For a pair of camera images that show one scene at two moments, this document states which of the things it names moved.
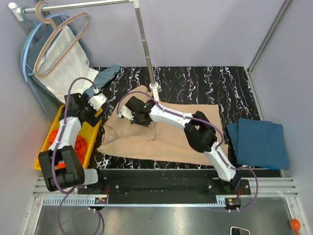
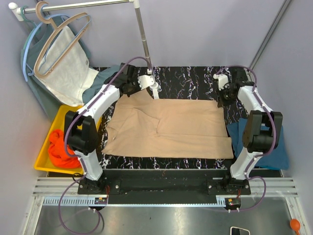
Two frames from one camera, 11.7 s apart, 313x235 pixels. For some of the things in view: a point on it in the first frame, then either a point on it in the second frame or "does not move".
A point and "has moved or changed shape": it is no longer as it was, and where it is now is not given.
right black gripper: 146,124 -> 222,103
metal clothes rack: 19,12 does not move
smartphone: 236,230 does not move
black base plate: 162,187 does not move
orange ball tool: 295,225 does not move
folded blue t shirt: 258,144 does not move
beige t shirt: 155,138 has moved or changed shape
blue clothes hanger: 26,51 does not move
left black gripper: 92,119 -> 136,80
